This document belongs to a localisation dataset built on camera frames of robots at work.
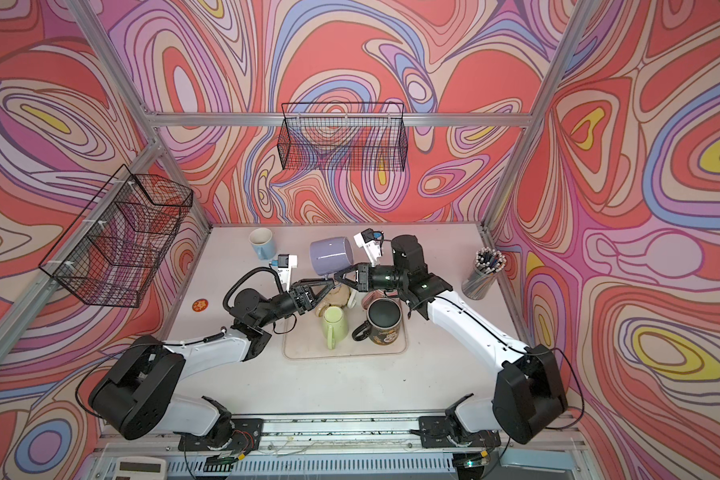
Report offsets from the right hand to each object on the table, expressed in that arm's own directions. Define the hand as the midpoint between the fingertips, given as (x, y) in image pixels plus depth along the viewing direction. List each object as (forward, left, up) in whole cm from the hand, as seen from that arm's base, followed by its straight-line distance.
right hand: (340, 283), depth 72 cm
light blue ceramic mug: (+28, +28, -15) cm, 43 cm away
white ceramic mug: (+7, -2, -19) cm, 21 cm away
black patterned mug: (-5, -11, -15) cm, 19 cm away
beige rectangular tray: (-3, +13, -24) cm, 27 cm away
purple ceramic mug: (+3, +2, +8) cm, 8 cm away
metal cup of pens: (+11, -43, -9) cm, 45 cm away
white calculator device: (-34, +46, -21) cm, 61 cm away
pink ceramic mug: (+7, -8, -18) cm, 21 cm away
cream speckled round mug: (+5, +2, -14) cm, 15 cm away
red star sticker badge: (+10, +48, -24) cm, 54 cm away
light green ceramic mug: (-3, +3, -16) cm, 17 cm away
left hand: (-2, +1, 0) cm, 2 cm away
